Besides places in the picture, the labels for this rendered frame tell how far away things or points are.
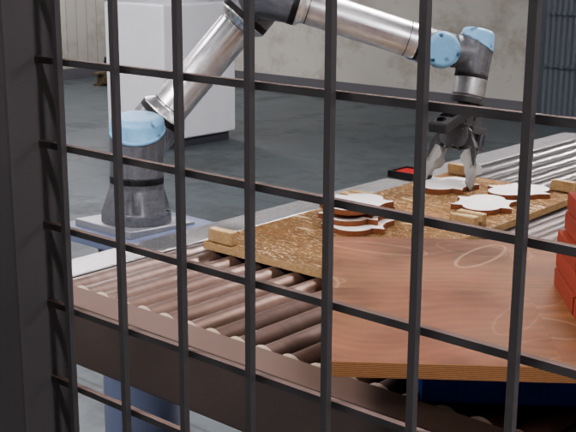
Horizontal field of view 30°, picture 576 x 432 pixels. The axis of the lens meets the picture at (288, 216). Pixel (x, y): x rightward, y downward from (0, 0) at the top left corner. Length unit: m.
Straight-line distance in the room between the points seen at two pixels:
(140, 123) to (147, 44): 5.67
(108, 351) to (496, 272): 0.56
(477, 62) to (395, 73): 8.21
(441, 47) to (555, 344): 1.16
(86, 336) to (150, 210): 0.73
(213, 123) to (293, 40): 3.37
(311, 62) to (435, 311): 10.05
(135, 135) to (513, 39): 7.82
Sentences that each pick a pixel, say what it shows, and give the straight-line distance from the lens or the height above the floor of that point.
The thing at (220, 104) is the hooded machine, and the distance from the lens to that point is 8.26.
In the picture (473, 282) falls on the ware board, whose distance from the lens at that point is 1.42.
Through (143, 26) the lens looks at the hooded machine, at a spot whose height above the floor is 0.89.
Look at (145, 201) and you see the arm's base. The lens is 2.29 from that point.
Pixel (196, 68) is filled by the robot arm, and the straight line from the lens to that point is 2.40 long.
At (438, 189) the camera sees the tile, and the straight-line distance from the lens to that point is 2.37.
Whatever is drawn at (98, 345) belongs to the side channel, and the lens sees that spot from 1.59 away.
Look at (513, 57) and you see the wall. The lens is 9.93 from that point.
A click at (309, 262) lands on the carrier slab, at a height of 0.94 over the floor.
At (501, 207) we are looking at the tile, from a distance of 2.23.
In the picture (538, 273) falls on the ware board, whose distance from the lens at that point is 1.48.
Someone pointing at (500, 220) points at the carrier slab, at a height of 0.94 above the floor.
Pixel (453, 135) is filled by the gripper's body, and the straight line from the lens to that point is 2.43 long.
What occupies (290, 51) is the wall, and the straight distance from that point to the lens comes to 11.48.
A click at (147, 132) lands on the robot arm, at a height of 1.08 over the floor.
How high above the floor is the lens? 1.46
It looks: 14 degrees down
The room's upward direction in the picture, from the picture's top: straight up
